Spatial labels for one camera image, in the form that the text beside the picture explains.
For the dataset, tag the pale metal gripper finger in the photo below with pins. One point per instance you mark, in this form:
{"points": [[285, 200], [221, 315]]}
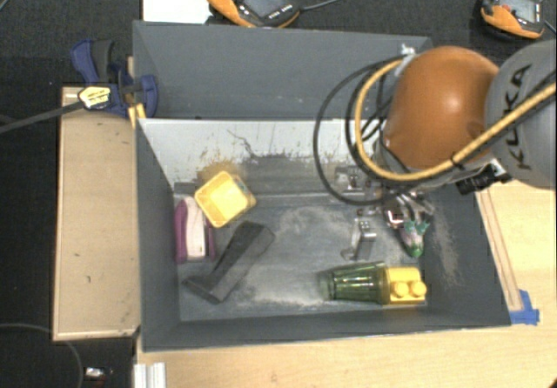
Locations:
{"points": [[350, 178], [364, 238]]}

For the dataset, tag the yellow toy brick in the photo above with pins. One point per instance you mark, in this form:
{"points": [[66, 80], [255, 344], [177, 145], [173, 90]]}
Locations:
{"points": [[404, 286]]}

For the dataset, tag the grey metal bin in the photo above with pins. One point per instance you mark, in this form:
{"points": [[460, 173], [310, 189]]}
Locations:
{"points": [[304, 73]]}

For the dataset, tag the yellow square cup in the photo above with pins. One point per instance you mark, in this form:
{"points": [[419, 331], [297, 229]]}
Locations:
{"points": [[224, 199]]}

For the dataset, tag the dark green flat block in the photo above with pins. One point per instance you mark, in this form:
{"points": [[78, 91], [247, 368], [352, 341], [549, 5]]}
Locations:
{"points": [[237, 260]]}

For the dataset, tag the purple and white stapler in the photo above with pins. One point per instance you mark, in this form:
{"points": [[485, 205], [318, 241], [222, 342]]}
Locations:
{"points": [[191, 229]]}

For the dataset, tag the pale wood board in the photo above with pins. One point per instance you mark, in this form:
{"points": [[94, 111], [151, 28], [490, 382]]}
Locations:
{"points": [[95, 225]]}

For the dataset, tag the black cylinder on white bracket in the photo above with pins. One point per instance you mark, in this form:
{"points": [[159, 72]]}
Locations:
{"points": [[476, 182]]}

